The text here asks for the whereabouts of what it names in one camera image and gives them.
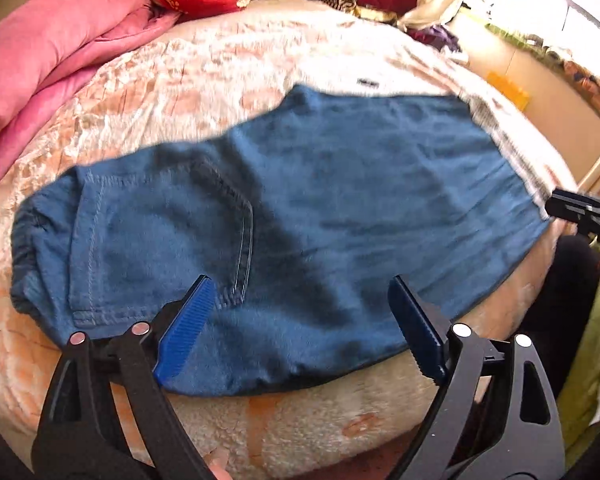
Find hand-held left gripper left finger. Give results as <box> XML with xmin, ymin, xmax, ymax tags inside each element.
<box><xmin>30</xmin><ymin>274</ymin><xmax>218</xmax><ymax>480</ymax></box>

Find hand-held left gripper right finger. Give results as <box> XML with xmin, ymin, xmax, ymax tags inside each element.
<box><xmin>386</xmin><ymin>274</ymin><xmax>567</xmax><ymax>480</ymax></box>

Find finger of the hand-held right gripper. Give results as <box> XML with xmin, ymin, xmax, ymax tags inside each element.
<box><xmin>545</xmin><ymin>187</ymin><xmax>600</xmax><ymax>222</ymax></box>

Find blue denim pants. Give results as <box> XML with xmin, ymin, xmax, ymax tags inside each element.
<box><xmin>10</xmin><ymin>84</ymin><xmax>553</xmax><ymax>397</ymax></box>

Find person's left hand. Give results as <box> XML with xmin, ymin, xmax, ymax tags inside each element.
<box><xmin>206</xmin><ymin>447</ymin><xmax>232</xmax><ymax>480</ymax></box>

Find person's dark trousers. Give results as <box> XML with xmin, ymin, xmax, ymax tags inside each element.
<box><xmin>525</xmin><ymin>235</ymin><xmax>600</xmax><ymax>401</ymax></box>

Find yellow paper bag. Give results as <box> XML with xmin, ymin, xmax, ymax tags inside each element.
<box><xmin>485</xmin><ymin>71</ymin><xmax>531</xmax><ymax>111</ymax></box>

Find patterned windowsill cloth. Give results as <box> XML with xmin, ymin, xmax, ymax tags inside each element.
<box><xmin>485</xmin><ymin>24</ymin><xmax>600</xmax><ymax>132</ymax></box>

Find person's yellow-green garment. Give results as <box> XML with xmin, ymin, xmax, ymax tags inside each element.
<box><xmin>559</xmin><ymin>280</ymin><xmax>600</xmax><ymax>453</ymax></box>

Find purple clothes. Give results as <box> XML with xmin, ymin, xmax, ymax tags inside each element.
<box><xmin>410</xmin><ymin>26</ymin><xmax>469</xmax><ymax>64</ymax></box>

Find peach and white printed blanket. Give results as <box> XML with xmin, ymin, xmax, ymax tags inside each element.
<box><xmin>0</xmin><ymin>0</ymin><xmax>581</xmax><ymax>466</ymax></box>

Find pink duvet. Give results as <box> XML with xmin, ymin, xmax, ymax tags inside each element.
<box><xmin>0</xmin><ymin>0</ymin><xmax>181</xmax><ymax>211</ymax></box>

